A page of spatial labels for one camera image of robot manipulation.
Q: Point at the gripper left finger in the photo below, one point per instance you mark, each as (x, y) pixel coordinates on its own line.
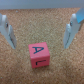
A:
(7, 31)

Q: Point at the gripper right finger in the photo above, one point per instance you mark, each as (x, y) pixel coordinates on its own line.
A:
(71, 31)

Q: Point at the pink block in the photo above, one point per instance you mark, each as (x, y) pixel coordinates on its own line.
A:
(39, 55)

